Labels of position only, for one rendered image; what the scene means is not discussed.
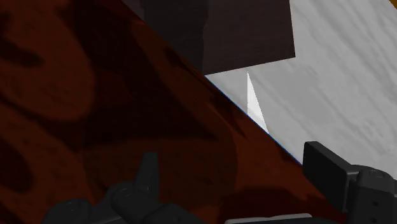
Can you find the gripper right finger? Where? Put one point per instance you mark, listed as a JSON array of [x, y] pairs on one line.
[[328, 176]]

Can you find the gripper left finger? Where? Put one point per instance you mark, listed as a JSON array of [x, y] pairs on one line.
[[136, 201]]

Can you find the red-brown patterned table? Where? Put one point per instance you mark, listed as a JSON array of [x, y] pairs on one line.
[[102, 102]]

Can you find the dark robot stand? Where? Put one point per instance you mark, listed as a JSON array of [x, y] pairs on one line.
[[242, 34]]

